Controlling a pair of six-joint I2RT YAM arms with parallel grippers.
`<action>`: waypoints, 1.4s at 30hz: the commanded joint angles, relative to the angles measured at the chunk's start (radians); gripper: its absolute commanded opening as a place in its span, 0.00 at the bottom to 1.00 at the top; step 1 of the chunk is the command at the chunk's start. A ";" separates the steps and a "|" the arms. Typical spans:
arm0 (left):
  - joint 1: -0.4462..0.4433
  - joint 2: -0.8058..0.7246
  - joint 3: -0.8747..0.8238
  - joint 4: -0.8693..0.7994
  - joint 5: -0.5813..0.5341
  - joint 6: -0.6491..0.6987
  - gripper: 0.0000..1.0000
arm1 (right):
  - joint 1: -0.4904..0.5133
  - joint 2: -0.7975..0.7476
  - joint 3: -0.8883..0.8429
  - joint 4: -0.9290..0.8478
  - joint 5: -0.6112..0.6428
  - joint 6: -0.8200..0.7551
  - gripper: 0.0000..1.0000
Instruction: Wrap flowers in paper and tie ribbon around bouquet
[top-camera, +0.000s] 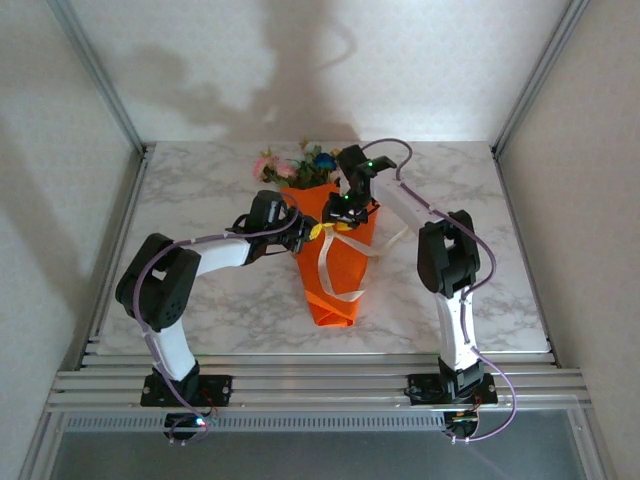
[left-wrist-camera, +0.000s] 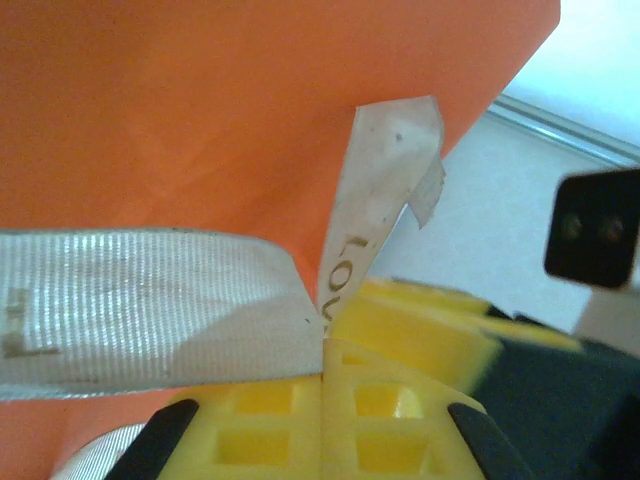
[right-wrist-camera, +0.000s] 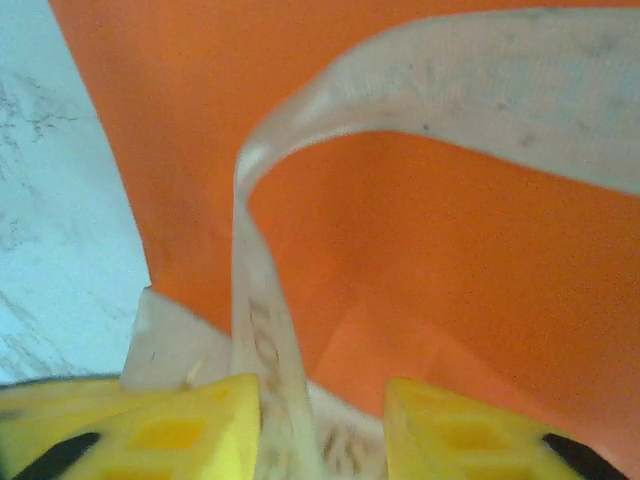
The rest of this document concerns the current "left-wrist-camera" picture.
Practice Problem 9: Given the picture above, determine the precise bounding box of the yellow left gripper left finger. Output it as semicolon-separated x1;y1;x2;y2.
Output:
103;373;322;480

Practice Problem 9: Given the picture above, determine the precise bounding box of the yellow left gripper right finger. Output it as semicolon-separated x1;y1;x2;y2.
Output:
321;337;537;480

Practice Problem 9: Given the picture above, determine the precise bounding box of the cream ribbon with gold print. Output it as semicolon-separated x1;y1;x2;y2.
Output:
0;94;447;480

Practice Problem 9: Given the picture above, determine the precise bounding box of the orange wrapping paper sheet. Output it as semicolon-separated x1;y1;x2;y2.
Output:
0;0;560;480

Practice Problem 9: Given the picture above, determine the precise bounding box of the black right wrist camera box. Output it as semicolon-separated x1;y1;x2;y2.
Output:
543;168;640;291

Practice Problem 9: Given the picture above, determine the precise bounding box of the aluminium side rail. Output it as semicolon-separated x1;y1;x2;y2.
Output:
485;93;640;167

